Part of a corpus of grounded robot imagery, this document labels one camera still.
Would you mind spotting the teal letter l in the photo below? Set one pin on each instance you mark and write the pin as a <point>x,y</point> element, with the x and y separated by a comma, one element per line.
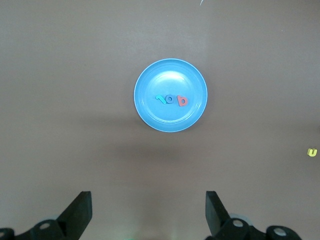
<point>161,100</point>

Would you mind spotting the yellow letter u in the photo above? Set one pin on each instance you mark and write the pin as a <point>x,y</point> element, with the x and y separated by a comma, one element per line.
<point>309,153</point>

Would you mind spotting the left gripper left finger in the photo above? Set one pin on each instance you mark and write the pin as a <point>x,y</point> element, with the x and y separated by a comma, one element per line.
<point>77,217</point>

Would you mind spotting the blue letter o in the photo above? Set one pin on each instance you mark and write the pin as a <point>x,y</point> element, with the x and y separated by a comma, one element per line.
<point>166,99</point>

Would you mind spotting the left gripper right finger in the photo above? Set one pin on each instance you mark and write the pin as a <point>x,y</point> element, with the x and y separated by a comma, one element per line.
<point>217,222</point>

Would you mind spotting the red letter g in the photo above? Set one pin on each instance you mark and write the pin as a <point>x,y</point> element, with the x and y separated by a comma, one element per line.
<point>180,103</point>

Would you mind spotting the brown table cover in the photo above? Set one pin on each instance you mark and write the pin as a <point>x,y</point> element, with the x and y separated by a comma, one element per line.
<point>75,100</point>

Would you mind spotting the blue plate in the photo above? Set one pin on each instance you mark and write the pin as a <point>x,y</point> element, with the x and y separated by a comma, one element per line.
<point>170,75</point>

